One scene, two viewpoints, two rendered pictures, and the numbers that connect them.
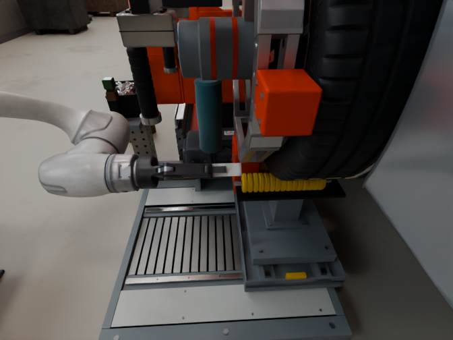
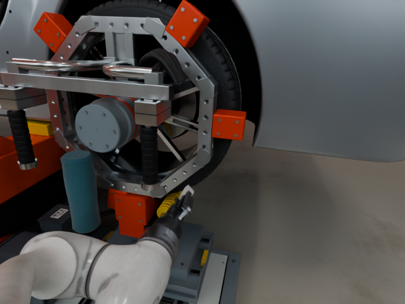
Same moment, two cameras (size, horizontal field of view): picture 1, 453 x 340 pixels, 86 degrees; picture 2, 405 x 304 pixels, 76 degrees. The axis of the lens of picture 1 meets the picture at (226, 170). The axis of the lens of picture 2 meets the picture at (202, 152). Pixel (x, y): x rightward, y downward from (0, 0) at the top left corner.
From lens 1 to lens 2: 0.69 m
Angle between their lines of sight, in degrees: 65
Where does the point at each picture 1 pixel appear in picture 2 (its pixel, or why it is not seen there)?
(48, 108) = (34, 260)
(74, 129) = (72, 263)
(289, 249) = (189, 246)
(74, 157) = (138, 262)
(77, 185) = (165, 280)
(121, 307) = not seen: outside the picture
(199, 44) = (128, 117)
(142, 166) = (172, 224)
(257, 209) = not seen: hidden behind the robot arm
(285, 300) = (211, 279)
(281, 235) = not seen: hidden behind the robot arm
